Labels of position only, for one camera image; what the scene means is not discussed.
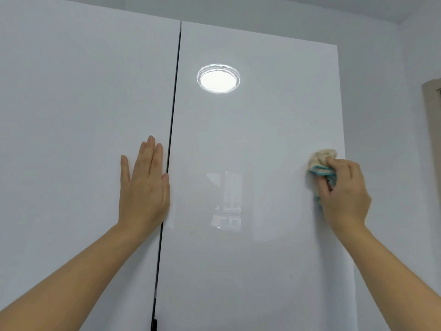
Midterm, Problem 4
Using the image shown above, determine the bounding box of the person's left hand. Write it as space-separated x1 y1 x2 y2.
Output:
118 135 171 237

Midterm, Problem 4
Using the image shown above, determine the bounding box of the person's right hand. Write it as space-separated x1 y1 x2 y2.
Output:
317 157 372 235

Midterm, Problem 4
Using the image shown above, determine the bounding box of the beige cloth with teal edge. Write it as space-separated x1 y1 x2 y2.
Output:
307 149 338 207

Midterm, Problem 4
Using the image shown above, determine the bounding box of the person's left forearm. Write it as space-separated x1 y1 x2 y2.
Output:
0 222 152 331

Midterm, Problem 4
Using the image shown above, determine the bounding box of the person's right forearm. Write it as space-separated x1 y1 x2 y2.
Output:
332 220 441 331

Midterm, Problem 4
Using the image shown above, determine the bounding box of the beige room door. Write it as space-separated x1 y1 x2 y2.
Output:
421 78 441 211

